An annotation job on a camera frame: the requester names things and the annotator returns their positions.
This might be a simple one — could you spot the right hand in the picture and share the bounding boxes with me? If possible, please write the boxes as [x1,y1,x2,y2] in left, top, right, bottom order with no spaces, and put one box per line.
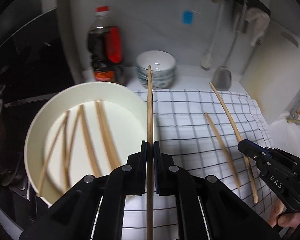
[267,198,300,229]

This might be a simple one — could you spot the white checkered cloth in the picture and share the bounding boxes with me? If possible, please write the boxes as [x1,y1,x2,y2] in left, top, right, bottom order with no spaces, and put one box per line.
[120,88,277,240]

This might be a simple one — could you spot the large white bowl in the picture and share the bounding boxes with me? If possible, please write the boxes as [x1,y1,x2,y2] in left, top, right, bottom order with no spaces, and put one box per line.
[24,82,147,205]

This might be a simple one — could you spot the metal spatula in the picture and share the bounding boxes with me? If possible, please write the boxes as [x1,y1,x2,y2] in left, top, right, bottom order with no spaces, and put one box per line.
[211,16,240,90]

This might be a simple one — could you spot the white cutting board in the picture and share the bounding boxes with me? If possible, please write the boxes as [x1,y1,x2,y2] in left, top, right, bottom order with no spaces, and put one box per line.
[240,22,300,125]

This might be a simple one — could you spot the white dish brush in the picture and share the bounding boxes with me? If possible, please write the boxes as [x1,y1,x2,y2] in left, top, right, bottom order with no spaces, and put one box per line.
[200,0,224,70]

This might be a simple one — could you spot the stacked patterned ceramic bowls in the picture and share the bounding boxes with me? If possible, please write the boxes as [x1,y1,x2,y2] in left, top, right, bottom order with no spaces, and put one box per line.
[135,50,177,89]

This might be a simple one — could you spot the hanging white rag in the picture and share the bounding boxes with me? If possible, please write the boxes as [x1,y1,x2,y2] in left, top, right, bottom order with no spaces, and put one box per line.
[245,8,270,47]

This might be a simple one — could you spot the soy sauce bottle red cap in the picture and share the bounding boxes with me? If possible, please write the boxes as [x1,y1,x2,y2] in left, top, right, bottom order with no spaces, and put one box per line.
[87,6,126,85]

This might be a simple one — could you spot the blue wall sticker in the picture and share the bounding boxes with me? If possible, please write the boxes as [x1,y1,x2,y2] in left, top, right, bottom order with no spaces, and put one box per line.
[182,10,193,24]

